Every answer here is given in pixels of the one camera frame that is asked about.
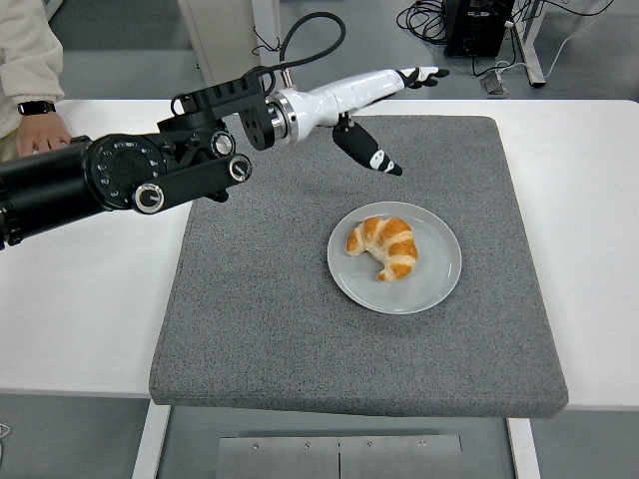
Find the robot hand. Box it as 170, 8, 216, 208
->
287, 66, 449, 178

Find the golden croissant bread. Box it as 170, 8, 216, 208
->
345, 216, 419, 282

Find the grey round plate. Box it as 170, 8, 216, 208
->
326, 201, 463, 315

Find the grey metal plate with screws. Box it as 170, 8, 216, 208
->
218, 434, 464, 479

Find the black computer case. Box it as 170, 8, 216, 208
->
442, 0, 515, 57

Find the small grey floor box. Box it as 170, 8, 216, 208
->
479, 69, 509, 95

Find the white desk leg with foot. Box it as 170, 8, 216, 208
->
513, 0, 546, 89

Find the grey felt mat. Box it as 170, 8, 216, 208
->
148, 114, 570, 419

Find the person's hand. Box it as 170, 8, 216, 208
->
16, 112, 74, 158

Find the black wristwatch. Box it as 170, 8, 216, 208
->
17, 99, 58, 117

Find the white table leg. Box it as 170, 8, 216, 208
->
506, 416, 542, 479
130, 401, 172, 479

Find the thin black cable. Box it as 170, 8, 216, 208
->
251, 24, 286, 56

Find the black cable bundle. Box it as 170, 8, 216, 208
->
395, 0, 450, 47

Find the white upright post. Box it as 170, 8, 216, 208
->
249, 0, 286, 91

